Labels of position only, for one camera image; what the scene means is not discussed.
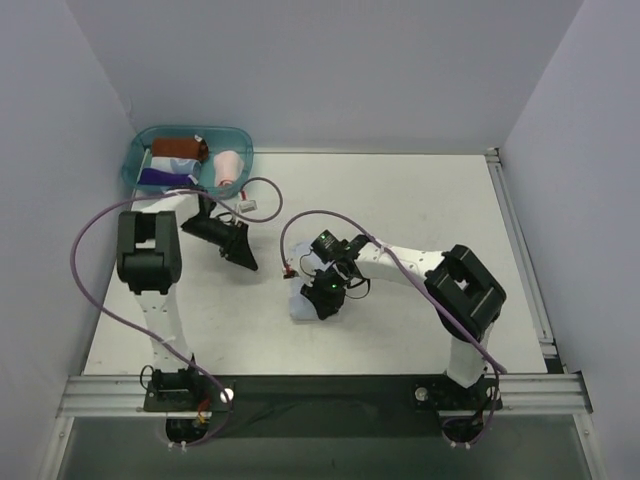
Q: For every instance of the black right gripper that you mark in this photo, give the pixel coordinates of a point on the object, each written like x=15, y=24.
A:
x=318, y=301

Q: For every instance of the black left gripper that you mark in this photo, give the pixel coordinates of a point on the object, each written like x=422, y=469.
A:
x=233, y=240

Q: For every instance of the light blue towel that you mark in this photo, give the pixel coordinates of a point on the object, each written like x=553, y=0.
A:
x=300, y=309

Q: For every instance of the pink striped towel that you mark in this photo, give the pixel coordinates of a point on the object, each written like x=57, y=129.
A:
x=228, y=166

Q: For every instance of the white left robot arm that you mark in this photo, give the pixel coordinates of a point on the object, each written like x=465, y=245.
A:
x=149, y=263

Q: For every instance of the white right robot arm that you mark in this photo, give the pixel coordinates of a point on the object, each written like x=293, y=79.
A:
x=466, y=296

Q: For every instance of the white blue rolled towel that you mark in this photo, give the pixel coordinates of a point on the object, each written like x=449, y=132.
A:
x=175, y=165

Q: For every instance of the purple rolled towel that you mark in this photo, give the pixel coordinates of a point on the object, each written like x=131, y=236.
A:
x=159, y=178

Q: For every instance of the brown rolled towel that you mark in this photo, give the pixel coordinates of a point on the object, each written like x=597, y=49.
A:
x=180, y=147

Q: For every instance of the teal plastic bin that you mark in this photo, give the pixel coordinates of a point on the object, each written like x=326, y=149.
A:
x=218, y=139

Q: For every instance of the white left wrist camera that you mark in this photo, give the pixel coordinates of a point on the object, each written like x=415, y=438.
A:
x=246, y=206

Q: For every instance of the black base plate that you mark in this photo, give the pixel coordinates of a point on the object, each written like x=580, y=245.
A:
x=325, y=407

